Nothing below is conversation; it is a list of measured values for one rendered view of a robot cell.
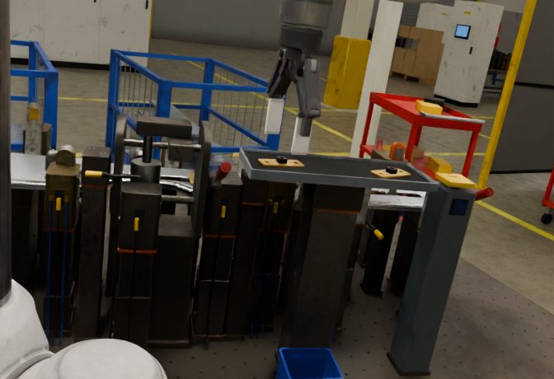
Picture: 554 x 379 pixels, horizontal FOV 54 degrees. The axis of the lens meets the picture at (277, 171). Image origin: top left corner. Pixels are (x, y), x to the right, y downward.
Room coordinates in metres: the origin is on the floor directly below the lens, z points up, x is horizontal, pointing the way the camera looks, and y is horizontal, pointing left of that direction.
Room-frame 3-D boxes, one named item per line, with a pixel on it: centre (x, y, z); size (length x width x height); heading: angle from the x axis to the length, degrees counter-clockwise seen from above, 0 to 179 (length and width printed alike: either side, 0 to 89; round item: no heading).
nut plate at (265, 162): (1.00, -0.01, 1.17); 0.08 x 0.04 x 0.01; 114
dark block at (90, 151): (1.03, 0.36, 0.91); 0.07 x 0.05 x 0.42; 15
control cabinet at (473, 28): (11.37, -3.39, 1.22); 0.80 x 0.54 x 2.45; 32
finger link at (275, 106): (1.06, 0.02, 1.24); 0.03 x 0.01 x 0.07; 114
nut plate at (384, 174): (1.05, -0.22, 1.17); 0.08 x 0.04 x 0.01; 129
